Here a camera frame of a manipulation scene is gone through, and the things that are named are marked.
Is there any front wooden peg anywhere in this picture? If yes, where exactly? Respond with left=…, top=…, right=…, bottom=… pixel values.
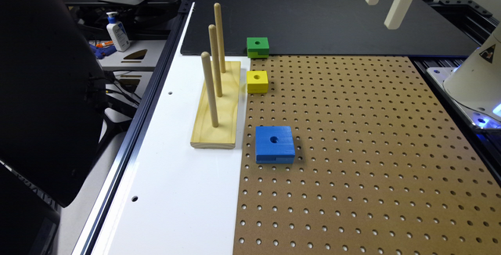
left=201, top=52, right=218, bottom=128

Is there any yellow block with hole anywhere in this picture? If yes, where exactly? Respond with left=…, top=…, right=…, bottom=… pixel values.
left=247, top=70, right=269, bottom=94

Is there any wooden peg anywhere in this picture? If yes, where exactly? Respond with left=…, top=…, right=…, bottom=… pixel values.
left=208, top=24, right=222, bottom=97
left=201, top=52, right=218, bottom=128
left=214, top=2, right=226, bottom=73

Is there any green block with hole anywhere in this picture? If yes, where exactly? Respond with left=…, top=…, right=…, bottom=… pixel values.
left=247, top=38, right=269, bottom=59

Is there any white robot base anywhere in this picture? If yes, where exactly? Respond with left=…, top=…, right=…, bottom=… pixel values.
left=443, top=25, right=500, bottom=120

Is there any wooden peg base board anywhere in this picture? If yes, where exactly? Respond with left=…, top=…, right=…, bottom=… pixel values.
left=190, top=61, right=241, bottom=149

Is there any black office chair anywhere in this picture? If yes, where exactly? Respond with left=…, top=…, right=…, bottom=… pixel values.
left=1, top=0, right=106, bottom=207

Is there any middle wooden peg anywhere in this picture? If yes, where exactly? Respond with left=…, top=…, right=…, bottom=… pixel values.
left=208, top=24, right=222, bottom=97

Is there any rear wooden peg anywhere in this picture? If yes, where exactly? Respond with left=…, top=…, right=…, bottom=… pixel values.
left=214, top=2, right=226, bottom=73

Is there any white lotion pump bottle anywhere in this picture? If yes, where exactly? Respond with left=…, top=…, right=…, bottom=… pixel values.
left=106, top=12, right=131, bottom=52

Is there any blue glove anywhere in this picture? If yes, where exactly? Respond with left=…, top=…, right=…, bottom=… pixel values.
left=90, top=45, right=117, bottom=59

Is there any black mat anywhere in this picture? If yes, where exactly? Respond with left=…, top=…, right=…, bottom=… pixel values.
left=181, top=0, right=477, bottom=56

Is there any blue block with hole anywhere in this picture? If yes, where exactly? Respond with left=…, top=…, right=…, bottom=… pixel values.
left=255, top=126, right=295, bottom=163

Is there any brown pegboard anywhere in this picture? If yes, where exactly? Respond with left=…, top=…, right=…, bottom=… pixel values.
left=233, top=56, right=500, bottom=255

